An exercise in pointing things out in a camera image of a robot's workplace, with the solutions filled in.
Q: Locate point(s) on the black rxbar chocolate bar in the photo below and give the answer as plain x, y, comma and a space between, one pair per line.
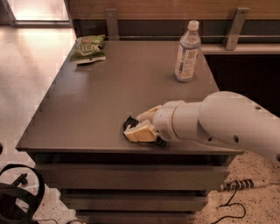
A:
159, 141

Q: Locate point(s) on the grey metal bracket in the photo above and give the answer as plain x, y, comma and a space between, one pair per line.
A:
235, 28
112, 24

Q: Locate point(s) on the clear plastic water bottle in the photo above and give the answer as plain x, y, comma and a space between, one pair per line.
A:
188, 51

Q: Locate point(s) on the grey drawer cabinet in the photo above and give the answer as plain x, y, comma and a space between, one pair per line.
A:
82, 141

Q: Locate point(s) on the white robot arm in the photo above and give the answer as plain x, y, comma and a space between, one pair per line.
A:
224, 119

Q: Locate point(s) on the left grey metal bracket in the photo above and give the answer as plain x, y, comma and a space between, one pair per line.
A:
112, 24

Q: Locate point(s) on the right grey metal bracket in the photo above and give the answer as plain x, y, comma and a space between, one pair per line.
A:
235, 28

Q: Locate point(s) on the green jalapeno chip bag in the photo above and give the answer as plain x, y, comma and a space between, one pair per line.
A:
88, 49

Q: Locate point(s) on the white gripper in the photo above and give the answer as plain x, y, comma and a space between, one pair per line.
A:
163, 121

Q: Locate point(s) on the white striped power strip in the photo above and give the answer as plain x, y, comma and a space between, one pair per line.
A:
243, 184

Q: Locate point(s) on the grey side shelf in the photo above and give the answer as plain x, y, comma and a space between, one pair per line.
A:
242, 49

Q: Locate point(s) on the black chair base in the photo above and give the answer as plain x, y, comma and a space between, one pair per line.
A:
10, 213

